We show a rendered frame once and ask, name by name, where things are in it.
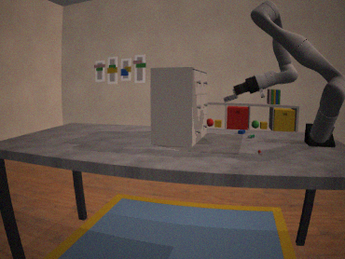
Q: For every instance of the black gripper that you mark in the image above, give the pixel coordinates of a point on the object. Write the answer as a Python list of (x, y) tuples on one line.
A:
[(252, 84)]

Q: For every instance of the beige chest of drawers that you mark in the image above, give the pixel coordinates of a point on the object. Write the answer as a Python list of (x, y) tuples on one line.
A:
[(171, 90)]

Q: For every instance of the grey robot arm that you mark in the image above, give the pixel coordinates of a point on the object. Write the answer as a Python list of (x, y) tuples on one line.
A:
[(267, 17)]

